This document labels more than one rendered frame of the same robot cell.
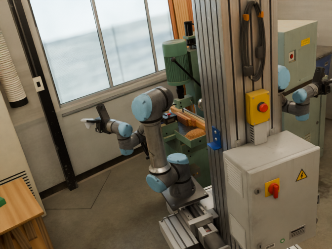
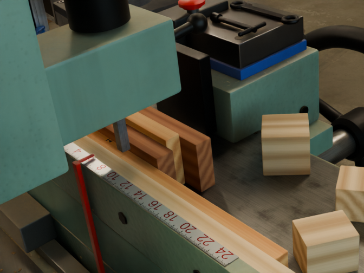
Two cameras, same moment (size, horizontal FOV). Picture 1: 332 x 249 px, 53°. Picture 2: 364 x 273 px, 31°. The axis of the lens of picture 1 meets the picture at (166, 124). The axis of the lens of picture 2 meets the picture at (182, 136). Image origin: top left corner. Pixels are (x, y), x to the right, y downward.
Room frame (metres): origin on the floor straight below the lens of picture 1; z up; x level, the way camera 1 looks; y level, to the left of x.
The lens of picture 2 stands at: (2.92, -0.19, 1.26)
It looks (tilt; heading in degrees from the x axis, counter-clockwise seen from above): 31 degrees down; 169
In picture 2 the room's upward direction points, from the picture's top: 8 degrees counter-clockwise
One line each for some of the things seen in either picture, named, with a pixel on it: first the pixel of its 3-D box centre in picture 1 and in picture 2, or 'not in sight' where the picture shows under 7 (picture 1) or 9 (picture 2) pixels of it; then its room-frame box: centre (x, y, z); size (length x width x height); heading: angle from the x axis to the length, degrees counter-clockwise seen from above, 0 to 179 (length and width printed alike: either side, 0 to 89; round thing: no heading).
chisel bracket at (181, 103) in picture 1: (184, 102); (89, 80); (2.41, -0.17, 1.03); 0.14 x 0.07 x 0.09; 114
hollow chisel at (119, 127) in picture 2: not in sight; (119, 125); (2.41, -0.15, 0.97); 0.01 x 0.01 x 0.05; 24
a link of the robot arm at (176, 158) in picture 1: (178, 166); not in sight; (1.57, -0.03, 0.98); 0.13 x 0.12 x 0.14; 133
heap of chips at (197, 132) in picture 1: (195, 132); not in sight; (2.09, -0.20, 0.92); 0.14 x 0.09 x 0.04; 114
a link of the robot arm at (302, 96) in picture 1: (302, 95); not in sight; (1.75, -0.80, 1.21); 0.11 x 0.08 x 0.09; 122
